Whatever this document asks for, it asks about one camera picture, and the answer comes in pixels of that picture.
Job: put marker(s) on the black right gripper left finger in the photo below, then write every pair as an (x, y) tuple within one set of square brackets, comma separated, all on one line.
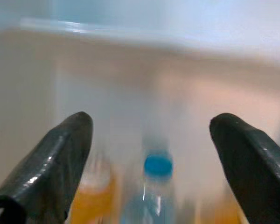
[(44, 168)]

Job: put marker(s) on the orange labelled container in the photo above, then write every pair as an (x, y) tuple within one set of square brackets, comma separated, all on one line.
[(221, 215), (93, 203)]

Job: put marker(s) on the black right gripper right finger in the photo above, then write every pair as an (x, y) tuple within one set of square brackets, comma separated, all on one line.
[(254, 168)]

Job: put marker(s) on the white fridge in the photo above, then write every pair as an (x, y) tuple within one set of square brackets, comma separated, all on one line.
[(25, 81)]

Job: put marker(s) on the clear water bottle blue cap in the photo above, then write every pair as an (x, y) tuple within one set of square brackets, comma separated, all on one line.
[(157, 165)]

